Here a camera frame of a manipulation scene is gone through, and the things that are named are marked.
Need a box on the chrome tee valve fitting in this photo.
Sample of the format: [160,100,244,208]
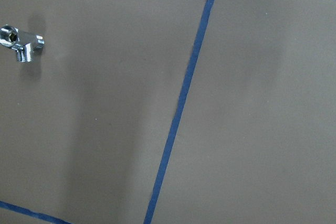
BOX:
[1,25,45,62]

